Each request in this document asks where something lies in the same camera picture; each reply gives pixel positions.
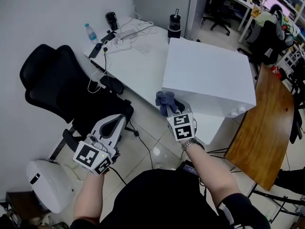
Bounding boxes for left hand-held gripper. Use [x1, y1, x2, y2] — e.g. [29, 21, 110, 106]
[72, 114, 127, 176]

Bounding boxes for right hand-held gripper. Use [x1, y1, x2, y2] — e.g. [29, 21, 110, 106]
[166, 98, 198, 142]

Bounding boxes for dark blue cloth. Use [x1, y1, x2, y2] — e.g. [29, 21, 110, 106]
[155, 91, 178, 116]

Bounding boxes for large white box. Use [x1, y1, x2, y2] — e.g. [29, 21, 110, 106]
[161, 37, 257, 118]

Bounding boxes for person's right forearm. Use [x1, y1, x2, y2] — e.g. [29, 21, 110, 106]
[182, 139, 241, 211]

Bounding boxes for person's left forearm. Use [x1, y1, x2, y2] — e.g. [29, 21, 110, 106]
[72, 173, 105, 224]

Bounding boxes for silver wristwatch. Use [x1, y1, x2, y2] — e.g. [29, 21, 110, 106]
[181, 138, 202, 151]

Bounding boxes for black device with screen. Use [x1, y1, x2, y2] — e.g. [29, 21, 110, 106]
[176, 160, 200, 176]

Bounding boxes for black high-back office chair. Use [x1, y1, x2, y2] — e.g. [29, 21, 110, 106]
[19, 43, 135, 152]

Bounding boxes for black smartphone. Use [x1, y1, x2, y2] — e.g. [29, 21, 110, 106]
[88, 42, 102, 59]

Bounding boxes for large black drinking bottle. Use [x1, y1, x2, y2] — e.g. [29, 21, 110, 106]
[167, 8, 183, 40]

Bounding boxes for person's black clothes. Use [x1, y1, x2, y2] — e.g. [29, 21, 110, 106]
[70, 168, 271, 229]

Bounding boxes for white rounded appliance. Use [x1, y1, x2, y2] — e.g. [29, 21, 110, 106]
[26, 159, 77, 214]

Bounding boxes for white power strip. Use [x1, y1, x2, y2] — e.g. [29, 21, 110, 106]
[104, 39, 131, 51]

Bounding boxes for brown wooden table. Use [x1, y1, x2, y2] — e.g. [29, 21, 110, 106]
[224, 63, 296, 192]

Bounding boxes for clear plastic water bottle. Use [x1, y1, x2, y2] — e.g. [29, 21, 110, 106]
[84, 23, 99, 45]

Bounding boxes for red bag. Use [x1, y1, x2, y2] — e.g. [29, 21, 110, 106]
[270, 65, 282, 77]

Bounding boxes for small black tumbler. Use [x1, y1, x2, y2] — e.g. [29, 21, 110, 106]
[105, 11, 119, 31]

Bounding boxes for black office chair with jacket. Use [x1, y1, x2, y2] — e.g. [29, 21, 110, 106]
[238, 20, 297, 65]

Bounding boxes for black swivel office chair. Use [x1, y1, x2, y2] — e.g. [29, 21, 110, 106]
[202, 0, 232, 37]

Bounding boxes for dark brown box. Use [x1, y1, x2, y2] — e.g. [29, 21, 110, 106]
[6, 191, 47, 220]

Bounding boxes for black mesh office chair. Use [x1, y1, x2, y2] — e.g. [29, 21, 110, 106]
[288, 63, 305, 144]

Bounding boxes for black tripod stand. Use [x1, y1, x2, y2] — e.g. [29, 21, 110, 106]
[247, 168, 305, 224]

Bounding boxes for colourful cartoon pillow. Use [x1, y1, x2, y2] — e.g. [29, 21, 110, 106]
[276, 10, 300, 45]

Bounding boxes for computer monitor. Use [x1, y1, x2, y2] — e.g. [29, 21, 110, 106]
[264, 0, 293, 19]

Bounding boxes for black floor cable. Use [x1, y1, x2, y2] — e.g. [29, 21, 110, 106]
[130, 122, 154, 170]

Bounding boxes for white hanging cable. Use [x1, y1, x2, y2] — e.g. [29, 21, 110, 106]
[87, 53, 108, 94]

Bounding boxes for black thick cable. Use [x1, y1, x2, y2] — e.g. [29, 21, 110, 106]
[109, 167, 128, 186]

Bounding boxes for white cable bundle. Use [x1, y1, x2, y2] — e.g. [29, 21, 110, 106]
[119, 5, 158, 50]

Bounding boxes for small white wire rack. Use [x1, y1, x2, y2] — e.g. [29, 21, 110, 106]
[283, 49, 302, 68]

